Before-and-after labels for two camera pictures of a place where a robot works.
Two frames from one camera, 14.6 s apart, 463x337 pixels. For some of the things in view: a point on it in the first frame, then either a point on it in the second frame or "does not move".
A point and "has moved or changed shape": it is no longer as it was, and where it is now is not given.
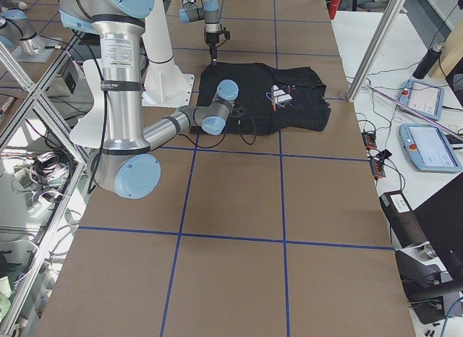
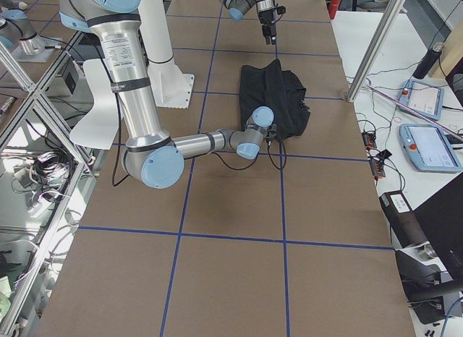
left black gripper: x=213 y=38 to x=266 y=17
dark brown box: x=402 y=219 does not move
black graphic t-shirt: x=269 y=97 has moved or changed shape
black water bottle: x=428 y=61 does not move
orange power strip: x=369 y=142 does not move
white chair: x=89 y=128 does not move
